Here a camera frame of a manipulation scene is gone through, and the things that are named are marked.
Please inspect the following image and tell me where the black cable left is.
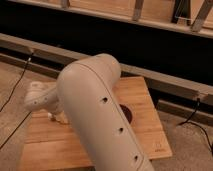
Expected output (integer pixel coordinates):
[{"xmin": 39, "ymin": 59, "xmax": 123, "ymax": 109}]
[{"xmin": 0, "ymin": 49, "xmax": 36, "ymax": 150}]

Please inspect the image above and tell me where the black cable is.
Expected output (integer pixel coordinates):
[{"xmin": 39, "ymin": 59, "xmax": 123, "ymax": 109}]
[
  {"xmin": 176, "ymin": 97, "xmax": 213, "ymax": 158},
  {"xmin": 0, "ymin": 49, "xmax": 36, "ymax": 150}
]

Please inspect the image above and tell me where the dark red bowl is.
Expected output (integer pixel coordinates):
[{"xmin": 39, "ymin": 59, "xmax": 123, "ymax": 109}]
[{"xmin": 120, "ymin": 105, "xmax": 133, "ymax": 123}]

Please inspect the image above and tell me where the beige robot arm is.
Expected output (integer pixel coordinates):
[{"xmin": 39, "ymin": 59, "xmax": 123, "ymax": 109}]
[{"xmin": 24, "ymin": 53, "xmax": 154, "ymax": 171}]

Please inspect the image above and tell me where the wooden shelf rail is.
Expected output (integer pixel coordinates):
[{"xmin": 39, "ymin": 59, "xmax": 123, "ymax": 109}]
[{"xmin": 8, "ymin": 0, "xmax": 213, "ymax": 39}]

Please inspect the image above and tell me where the wooden cutting board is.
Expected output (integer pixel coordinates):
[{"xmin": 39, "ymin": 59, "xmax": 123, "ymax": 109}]
[{"xmin": 18, "ymin": 77, "xmax": 172, "ymax": 171}]

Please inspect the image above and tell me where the black cable right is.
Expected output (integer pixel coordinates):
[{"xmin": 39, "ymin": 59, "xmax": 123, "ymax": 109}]
[{"xmin": 176, "ymin": 97, "xmax": 213, "ymax": 158}]

